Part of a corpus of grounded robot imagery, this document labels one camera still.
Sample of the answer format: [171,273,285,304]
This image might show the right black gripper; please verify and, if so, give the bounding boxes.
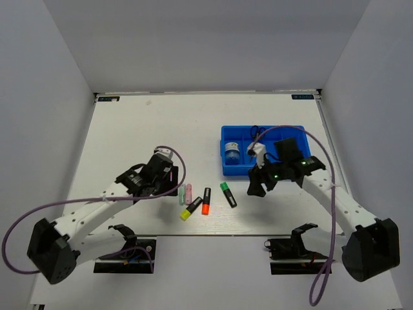
[247,154,288,198]

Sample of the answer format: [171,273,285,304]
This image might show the green transparent eraser case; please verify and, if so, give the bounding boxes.
[178,183,186,206]

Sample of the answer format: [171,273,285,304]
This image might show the pink eraser case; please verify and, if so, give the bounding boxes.
[185,183,192,205]

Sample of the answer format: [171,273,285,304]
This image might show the green highlighter marker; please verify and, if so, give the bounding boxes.
[220,182,237,208]

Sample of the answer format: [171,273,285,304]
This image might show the blue glue bottle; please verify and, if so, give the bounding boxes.
[224,141,241,165]

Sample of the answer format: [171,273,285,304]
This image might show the yellow highlighter marker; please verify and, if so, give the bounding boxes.
[180,196,203,221]

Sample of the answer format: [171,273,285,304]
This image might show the black handled scissors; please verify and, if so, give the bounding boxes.
[250,125,265,142]

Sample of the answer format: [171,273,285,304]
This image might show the orange highlighter marker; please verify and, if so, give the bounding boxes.
[201,187,211,216]

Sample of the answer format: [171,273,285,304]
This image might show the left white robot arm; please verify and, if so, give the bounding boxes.
[27,148,174,285]

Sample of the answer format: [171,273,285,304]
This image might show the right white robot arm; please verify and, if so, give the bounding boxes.
[247,138,400,282]

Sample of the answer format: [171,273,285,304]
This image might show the blue plastic compartment tray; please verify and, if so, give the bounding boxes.
[220,125,311,176]

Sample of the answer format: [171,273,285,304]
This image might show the right corner label sticker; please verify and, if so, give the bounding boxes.
[291,94,314,100]

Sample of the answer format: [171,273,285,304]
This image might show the corner label sticker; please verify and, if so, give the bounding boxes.
[291,94,314,100]
[97,96,120,102]

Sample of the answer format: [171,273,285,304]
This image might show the left corner label sticker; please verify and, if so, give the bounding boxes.
[97,96,120,102]

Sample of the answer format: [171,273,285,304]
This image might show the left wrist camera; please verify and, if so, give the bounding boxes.
[154,147,174,161]

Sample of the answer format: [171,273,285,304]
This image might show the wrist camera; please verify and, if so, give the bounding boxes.
[247,142,267,169]
[154,147,174,161]

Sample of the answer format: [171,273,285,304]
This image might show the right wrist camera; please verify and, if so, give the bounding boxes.
[247,142,267,169]

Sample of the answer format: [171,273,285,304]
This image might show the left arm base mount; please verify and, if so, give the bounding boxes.
[93,238,157,274]

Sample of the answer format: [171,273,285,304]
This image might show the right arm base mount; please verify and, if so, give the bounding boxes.
[263,238,327,275]

